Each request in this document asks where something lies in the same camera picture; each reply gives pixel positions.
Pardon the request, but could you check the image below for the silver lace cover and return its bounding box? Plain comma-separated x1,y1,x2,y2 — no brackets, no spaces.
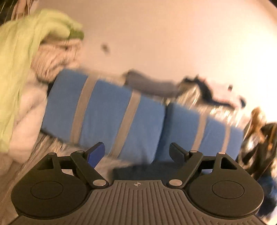
166,87,252,131

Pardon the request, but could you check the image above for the grey quilted bedspread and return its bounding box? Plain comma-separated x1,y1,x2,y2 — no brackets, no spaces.
0,134,139,219

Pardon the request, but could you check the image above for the navy and white garment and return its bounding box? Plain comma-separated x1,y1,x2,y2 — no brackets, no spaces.
179,74,247,109

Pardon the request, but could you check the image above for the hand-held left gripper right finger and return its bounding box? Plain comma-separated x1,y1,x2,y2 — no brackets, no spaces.
166,142,238,188

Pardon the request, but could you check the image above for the folded grey cloth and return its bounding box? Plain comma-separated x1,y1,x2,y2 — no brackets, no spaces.
123,69,182,98

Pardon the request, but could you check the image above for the black bag with straps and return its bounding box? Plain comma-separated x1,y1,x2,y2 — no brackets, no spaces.
240,123,277,180

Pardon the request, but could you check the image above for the blue pillow with grey stripes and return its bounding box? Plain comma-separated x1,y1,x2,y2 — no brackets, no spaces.
154,102,244,163
41,69,166,156

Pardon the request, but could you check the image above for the blue fleece jacket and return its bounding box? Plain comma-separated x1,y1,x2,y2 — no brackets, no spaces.
113,161,277,218

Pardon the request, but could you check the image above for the pile of folded blankets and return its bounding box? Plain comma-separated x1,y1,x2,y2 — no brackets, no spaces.
0,9,85,152

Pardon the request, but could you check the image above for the white fluffy blanket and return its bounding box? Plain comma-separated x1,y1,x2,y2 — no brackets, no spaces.
9,71,49,163

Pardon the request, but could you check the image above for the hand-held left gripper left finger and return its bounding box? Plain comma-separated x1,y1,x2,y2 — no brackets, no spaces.
37,142,110,188

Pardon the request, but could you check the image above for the brown teddy bear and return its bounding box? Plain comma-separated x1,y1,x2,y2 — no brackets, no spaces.
248,107,269,139

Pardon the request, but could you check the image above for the cream knitted blanket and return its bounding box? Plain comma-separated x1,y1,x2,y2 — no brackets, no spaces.
32,38,83,83

